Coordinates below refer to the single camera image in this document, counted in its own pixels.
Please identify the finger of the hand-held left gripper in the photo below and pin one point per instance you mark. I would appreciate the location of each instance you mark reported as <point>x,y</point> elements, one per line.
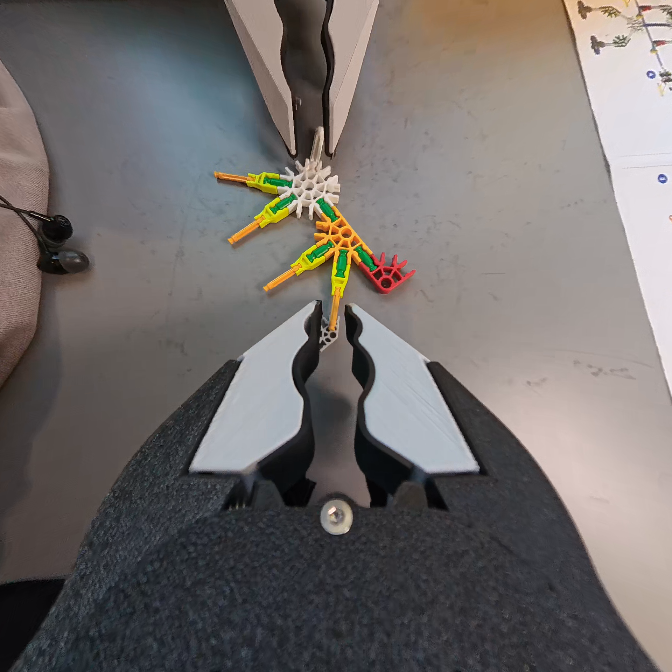
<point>262,52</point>
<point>351,52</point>

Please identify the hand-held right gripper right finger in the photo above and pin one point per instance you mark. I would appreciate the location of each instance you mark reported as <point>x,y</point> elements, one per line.
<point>420,414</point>

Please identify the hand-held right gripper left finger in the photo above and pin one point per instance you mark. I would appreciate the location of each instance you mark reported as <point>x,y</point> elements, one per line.
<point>246,414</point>

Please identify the small grey connector piece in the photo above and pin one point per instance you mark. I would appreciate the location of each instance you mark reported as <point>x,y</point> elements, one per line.
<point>329,336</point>

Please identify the colourful construction toy model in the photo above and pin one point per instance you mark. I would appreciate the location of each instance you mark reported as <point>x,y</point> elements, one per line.
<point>341,265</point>

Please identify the grey desk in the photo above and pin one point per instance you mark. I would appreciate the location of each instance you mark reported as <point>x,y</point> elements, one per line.
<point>131,131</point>

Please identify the white folded instruction sheet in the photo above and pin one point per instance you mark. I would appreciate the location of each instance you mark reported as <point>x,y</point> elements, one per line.
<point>640,236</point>

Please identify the beige jacket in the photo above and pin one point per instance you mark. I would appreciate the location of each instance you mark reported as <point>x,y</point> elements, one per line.
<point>21,210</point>

